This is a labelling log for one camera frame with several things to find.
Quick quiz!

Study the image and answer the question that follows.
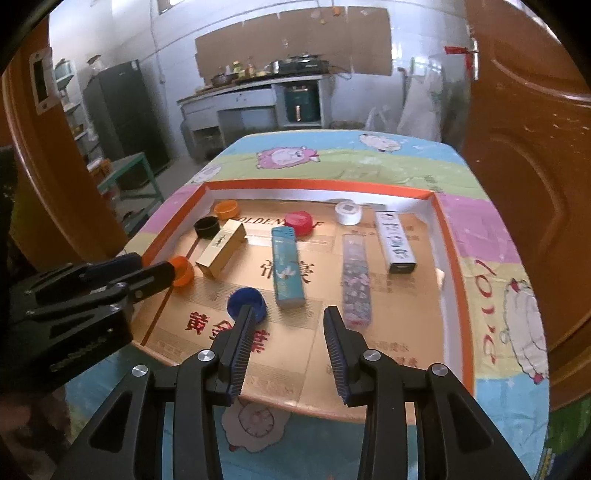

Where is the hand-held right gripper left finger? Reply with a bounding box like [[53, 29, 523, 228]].
[[53, 305, 256, 480]]

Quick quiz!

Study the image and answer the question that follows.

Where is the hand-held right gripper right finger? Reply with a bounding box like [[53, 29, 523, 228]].
[[322, 305, 532, 480]]

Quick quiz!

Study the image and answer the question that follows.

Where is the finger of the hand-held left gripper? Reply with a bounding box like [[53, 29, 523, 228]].
[[28, 261, 178, 324], [9, 251, 144, 298]]

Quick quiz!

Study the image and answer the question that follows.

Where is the shallow orange rimmed cardboard box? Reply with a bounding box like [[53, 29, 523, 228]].
[[122, 181, 475, 423]]

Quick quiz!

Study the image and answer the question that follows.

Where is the blue bottle cap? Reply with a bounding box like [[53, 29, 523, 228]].
[[227, 287, 269, 324]]

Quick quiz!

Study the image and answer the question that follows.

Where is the gold lighter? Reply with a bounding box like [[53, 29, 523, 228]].
[[196, 220, 247, 280]]

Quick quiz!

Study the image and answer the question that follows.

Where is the clear floral lighter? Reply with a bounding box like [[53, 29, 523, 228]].
[[341, 233, 374, 328]]

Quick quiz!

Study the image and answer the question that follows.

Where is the teal lighter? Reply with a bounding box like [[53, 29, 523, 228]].
[[270, 226, 306, 309]]

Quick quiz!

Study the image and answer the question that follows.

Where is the white cartoon print lighter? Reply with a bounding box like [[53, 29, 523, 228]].
[[374, 211, 419, 274]]

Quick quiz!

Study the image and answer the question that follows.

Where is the red bottle cap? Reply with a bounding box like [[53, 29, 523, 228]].
[[284, 210, 315, 237]]

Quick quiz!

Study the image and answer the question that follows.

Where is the white bottle cap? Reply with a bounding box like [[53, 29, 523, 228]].
[[335, 201, 363, 226]]

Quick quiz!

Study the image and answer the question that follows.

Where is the green metal table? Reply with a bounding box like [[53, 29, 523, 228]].
[[96, 152, 164, 217]]

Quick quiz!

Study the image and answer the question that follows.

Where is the dark green refrigerator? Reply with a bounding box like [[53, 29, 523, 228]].
[[83, 60, 171, 174]]

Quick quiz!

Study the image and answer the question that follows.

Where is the white storage shelf rack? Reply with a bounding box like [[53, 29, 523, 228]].
[[53, 62, 100, 158]]

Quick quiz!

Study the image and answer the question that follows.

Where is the sheep print tablecloth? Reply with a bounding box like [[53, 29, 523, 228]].
[[60, 129, 550, 480]]

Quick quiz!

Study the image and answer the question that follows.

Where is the grey kitchen counter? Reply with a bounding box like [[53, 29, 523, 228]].
[[178, 76, 324, 160]]

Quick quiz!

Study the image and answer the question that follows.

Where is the dark green air fryer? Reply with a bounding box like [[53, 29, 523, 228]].
[[284, 85, 320, 124]]

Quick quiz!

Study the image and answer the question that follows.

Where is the white plastic bag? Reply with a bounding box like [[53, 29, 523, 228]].
[[367, 107, 393, 132]]

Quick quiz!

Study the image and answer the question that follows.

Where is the green printed carton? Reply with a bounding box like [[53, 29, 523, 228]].
[[549, 406, 591, 480]]

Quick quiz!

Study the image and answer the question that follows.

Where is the black gas stove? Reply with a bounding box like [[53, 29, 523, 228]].
[[281, 55, 331, 75]]

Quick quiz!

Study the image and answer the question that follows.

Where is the white woven sack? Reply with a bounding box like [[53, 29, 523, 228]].
[[398, 58, 446, 141]]

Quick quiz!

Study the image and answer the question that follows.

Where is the brown wooden door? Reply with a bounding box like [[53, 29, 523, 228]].
[[462, 0, 591, 411]]

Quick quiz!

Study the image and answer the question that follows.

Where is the cardboard wall sheet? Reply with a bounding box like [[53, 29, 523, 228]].
[[272, 9, 345, 63], [231, 21, 274, 70], [344, 7, 393, 75], [195, 34, 232, 78]]

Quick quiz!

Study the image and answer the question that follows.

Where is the metal wall pipe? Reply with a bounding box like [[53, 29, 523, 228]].
[[398, 58, 411, 121]]

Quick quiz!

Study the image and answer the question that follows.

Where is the metal door handle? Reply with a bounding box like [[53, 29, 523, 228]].
[[466, 39, 481, 81]]

